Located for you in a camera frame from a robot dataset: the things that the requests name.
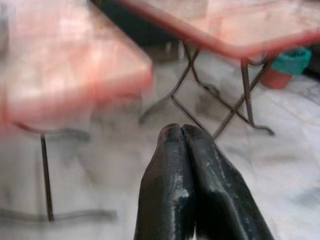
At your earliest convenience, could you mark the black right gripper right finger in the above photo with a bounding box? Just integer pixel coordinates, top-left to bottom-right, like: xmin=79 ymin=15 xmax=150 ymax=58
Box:
xmin=181 ymin=124 xmax=276 ymax=240

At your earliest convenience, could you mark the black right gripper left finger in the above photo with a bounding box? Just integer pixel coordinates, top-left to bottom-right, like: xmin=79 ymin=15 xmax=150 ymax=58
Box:
xmin=133 ymin=123 xmax=197 ymax=240

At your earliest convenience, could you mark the orange bin with teal liner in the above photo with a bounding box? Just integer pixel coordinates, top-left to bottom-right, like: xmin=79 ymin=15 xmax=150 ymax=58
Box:
xmin=259 ymin=47 xmax=313 ymax=90

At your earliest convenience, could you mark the marble top folding table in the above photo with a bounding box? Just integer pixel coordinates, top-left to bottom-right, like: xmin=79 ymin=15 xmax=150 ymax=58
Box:
xmin=117 ymin=0 xmax=320 ymax=140
xmin=0 ymin=0 xmax=155 ymax=222

